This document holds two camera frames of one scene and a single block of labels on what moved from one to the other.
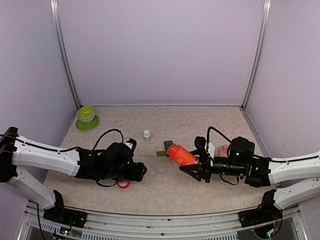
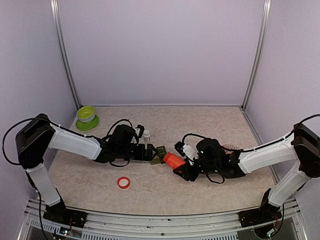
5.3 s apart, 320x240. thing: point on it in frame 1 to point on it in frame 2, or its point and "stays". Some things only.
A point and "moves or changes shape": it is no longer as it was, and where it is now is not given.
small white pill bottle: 146,135 stays
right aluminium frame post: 257,63 stays
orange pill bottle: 181,156 moves or changes shape
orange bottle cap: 123,184 stays
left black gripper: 138,176 to 141,156
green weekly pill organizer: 167,144 to 162,152
